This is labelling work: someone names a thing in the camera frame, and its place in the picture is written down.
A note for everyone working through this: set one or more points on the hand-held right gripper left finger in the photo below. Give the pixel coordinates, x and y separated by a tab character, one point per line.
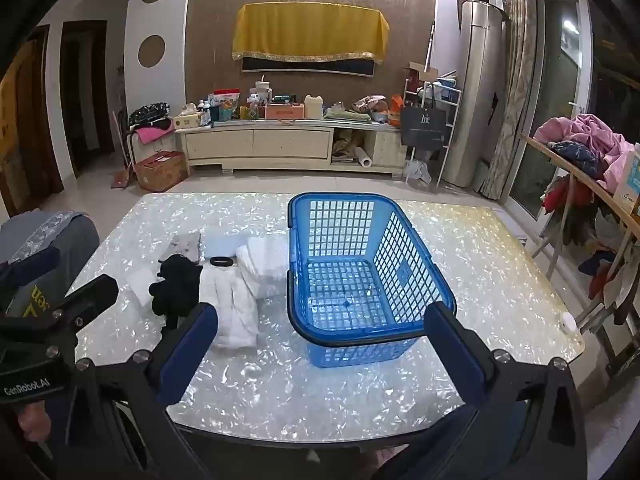
187	355

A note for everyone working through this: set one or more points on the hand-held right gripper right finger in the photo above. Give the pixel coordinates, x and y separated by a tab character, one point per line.
457	355

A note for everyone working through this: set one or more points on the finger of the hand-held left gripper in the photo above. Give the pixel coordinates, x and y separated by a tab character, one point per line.
92	292
35	264

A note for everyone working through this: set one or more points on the white garment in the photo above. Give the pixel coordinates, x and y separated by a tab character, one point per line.
230	310

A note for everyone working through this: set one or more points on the black soft cloth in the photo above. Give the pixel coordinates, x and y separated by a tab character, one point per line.
175	285

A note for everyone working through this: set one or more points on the grey fluffy cloth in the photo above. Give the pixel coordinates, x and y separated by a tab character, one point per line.
185	245

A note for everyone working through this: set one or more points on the blue plastic basket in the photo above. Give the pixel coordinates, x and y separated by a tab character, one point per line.
350	355

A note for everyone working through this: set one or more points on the person's left hand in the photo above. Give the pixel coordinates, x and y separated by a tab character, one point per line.
35	422

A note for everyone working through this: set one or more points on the small white cloth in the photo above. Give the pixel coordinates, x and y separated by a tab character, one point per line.
140	285

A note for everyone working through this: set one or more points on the light blue folded cloth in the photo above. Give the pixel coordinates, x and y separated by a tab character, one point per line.
225	247

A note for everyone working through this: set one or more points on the small white round device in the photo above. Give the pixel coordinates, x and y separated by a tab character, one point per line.
568	322

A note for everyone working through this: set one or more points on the brown storage box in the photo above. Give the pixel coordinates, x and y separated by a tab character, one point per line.
160	172

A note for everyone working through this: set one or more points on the pink cloth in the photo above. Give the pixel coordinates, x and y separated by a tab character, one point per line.
155	134

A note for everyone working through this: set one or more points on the dark wooden door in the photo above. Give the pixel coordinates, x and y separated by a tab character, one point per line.
87	100

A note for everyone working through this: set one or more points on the black patterned bag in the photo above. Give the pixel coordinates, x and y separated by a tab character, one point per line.
149	115

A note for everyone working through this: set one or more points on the white plastic bag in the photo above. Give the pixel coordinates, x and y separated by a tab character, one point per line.
417	172

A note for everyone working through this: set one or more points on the red hanging clothes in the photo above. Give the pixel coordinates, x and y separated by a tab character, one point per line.
570	197

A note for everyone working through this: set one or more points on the tissue box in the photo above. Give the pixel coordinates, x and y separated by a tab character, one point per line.
187	121

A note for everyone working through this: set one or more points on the white paper roll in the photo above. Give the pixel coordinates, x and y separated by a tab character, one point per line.
364	159

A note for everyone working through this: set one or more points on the wooden clothes rack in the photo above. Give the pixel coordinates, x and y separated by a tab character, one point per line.
560	157

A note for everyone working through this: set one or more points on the black tote bag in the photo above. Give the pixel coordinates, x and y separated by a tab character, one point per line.
422	127

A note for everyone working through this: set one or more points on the cream television cabinet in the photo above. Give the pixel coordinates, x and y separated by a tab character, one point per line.
280	142

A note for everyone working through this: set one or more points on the dark blue patterned garment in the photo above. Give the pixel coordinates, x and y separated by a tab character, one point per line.
575	155

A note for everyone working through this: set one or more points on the red and white package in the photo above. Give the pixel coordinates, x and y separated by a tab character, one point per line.
226	96

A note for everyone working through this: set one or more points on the white and blue carton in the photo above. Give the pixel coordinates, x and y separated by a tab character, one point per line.
630	185

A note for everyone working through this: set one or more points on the white metal rack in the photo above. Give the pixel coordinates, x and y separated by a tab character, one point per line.
456	110

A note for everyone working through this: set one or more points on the orange bag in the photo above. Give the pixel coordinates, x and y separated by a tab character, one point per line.
396	112

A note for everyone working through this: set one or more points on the pink clothes pile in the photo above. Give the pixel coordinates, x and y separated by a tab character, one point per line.
595	132

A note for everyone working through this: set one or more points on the pink rectangular box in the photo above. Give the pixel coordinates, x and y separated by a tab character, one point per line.
284	111

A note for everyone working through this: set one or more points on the green folded cloth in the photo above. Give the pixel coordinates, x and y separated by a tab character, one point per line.
347	115

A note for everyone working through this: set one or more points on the colourful snack bag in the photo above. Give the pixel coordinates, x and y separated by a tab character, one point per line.
370	103

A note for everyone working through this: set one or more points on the standing air conditioner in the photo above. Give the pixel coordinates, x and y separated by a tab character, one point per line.
475	85

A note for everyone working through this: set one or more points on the white plastic jug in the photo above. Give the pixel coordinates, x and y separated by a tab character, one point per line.
314	107

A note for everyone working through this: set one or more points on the open cardboard box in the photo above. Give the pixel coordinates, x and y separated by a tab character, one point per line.
425	74

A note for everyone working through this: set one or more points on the patterned beige curtain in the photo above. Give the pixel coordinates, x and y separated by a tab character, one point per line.
515	60

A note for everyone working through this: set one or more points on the black television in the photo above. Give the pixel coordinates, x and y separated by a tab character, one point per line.
300	66

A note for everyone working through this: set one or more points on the yellow television cover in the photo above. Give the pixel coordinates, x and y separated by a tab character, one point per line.
310	30

